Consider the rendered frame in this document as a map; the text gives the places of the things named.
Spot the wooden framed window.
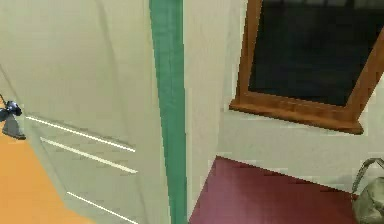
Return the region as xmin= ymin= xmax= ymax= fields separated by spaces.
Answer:
xmin=228 ymin=0 xmax=384 ymax=136

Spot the green door frame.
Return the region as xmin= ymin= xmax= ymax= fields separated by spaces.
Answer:
xmin=148 ymin=0 xmax=189 ymax=224

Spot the white room door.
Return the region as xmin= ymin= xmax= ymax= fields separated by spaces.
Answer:
xmin=0 ymin=0 xmax=172 ymax=224

